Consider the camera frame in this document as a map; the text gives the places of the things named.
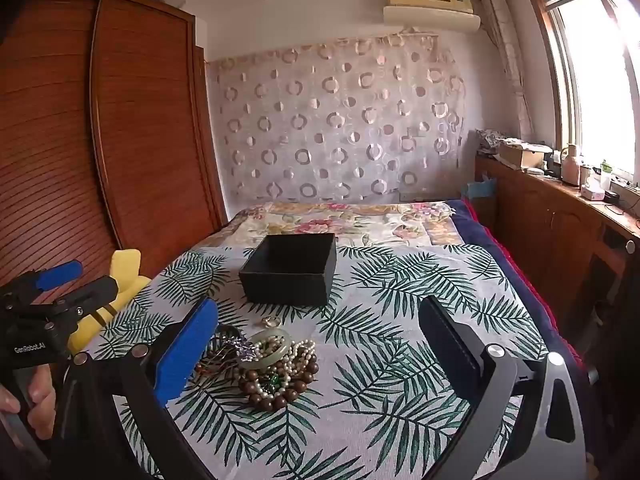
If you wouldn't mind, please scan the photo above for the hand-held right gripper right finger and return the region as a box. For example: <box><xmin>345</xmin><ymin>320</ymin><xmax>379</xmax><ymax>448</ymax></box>
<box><xmin>418</xmin><ymin>296</ymin><xmax>588</xmax><ymax>480</ymax></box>

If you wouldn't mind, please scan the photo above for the patterned cloth bundle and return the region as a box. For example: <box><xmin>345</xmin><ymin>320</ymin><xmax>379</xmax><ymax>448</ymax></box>
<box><xmin>475</xmin><ymin>128</ymin><xmax>522</xmax><ymax>155</ymax></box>

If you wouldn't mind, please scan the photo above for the yellow plush toy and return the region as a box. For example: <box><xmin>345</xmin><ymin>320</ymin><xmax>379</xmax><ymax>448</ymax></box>
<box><xmin>67</xmin><ymin>249</ymin><xmax>152</xmax><ymax>357</ymax></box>

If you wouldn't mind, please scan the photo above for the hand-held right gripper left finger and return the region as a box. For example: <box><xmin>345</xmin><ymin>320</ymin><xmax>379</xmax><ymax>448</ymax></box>
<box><xmin>50</xmin><ymin>299</ymin><xmax>219</xmax><ymax>480</ymax></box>

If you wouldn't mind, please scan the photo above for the brown wooden wardrobe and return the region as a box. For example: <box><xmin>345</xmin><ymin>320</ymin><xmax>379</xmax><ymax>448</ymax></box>
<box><xmin>0</xmin><ymin>0</ymin><xmax>230</xmax><ymax>313</ymax></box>

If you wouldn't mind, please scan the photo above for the circle-patterned wall curtain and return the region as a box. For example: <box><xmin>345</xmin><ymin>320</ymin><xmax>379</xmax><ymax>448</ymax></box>
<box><xmin>204</xmin><ymin>30</ymin><xmax>469</xmax><ymax>207</ymax></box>

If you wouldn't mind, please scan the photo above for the wall air conditioner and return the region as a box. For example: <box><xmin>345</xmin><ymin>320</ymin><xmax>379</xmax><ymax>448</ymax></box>
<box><xmin>382</xmin><ymin>0</ymin><xmax>482</xmax><ymax>32</ymax></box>

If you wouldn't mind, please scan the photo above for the window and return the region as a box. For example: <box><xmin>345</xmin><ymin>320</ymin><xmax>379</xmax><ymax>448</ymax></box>
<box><xmin>522</xmin><ymin>0</ymin><xmax>640</xmax><ymax>187</ymax></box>

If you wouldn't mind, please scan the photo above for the red string bracelet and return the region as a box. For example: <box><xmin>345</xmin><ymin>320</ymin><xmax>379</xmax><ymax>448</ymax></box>
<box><xmin>196</xmin><ymin>356</ymin><xmax>236</xmax><ymax>378</ymax></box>

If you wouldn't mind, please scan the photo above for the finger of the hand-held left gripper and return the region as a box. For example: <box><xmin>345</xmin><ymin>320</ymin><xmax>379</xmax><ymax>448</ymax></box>
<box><xmin>52</xmin><ymin>275</ymin><xmax>120</xmax><ymax>319</ymax></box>
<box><xmin>0</xmin><ymin>260</ymin><xmax>84</xmax><ymax>311</ymax></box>

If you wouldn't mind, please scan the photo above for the pale green jade bangle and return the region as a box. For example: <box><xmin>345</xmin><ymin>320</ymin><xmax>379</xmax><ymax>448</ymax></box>
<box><xmin>245</xmin><ymin>327</ymin><xmax>292</xmax><ymax>364</ymax></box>

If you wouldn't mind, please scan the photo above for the lace window curtain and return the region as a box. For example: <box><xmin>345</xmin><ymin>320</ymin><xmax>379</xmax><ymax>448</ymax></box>
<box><xmin>476</xmin><ymin>0</ymin><xmax>534</xmax><ymax>142</ymax></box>

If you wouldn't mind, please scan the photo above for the black cardboard box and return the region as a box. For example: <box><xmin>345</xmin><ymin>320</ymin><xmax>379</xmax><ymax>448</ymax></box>
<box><xmin>238</xmin><ymin>233</ymin><xmax>337</xmax><ymax>307</ymax></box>

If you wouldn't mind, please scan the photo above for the purple brooch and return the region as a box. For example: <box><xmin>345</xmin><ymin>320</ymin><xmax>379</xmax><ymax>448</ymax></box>
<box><xmin>222</xmin><ymin>337</ymin><xmax>259</xmax><ymax>364</ymax></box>

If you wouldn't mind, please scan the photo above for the low wooden cabinet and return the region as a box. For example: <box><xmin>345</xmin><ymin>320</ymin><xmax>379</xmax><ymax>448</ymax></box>
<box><xmin>472</xmin><ymin>152</ymin><xmax>640</xmax><ymax>343</ymax></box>

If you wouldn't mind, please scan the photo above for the floral quilt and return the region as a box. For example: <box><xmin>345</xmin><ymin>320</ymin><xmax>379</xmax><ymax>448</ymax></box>
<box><xmin>226</xmin><ymin>200</ymin><xmax>458</xmax><ymax>252</ymax></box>

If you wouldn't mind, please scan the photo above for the leaf-print cloth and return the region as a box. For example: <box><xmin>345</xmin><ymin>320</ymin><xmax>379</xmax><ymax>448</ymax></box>
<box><xmin>67</xmin><ymin>244</ymin><xmax>551</xmax><ymax>480</ymax></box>

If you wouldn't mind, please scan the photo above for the person's left hand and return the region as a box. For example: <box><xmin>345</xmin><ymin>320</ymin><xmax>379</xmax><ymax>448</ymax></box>
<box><xmin>0</xmin><ymin>364</ymin><xmax>57</xmax><ymax>431</ymax></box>

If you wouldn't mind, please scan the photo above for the blue bag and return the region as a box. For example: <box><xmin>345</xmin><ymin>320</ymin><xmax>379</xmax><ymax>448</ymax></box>
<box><xmin>460</xmin><ymin>172</ymin><xmax>496</xmax><ymax>202</ymax></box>

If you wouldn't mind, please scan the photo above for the cream pearl necklace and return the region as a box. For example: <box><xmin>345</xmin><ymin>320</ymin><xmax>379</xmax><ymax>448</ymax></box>
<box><xmin>249</xmin><ymin>337</ymin><xmax>318</xmax><ymax>403</ymax></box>

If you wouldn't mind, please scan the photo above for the open cardboard box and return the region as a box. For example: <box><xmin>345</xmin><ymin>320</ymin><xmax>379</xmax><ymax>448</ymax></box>
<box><xmin>497</xmin><ymin>142</ymin><xmax>552</xmax><ymax>170</ymax></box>

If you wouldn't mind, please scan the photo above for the pink thermos jug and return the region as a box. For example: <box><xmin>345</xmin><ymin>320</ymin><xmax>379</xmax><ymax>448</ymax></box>
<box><xmin>559</xmin><ymin>143</ymin><xmax>582</xmax><ymax>185</ymax></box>

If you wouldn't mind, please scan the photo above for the dark bangle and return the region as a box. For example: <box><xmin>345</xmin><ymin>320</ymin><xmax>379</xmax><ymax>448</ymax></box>
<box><xmin>210</xmin><ymin>324</ymin><xmax>244</xmax><ymax>357</ymax></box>

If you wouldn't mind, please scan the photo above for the navy blue blanket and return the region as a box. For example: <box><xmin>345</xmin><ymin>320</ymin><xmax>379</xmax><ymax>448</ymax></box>
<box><xmin>444</xmin><ymin>198</ymin><xmax>587</xmax><ymax>363</ymax></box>

